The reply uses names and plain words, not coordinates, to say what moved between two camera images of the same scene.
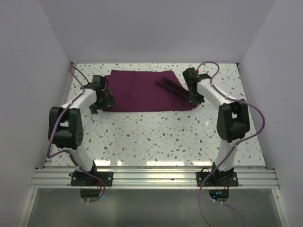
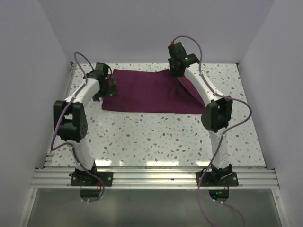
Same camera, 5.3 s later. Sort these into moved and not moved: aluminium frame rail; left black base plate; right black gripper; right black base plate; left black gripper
Moved: right black gripper; left black gripper
Not moved: aluminium frame rail; left black base plate; right black base plate
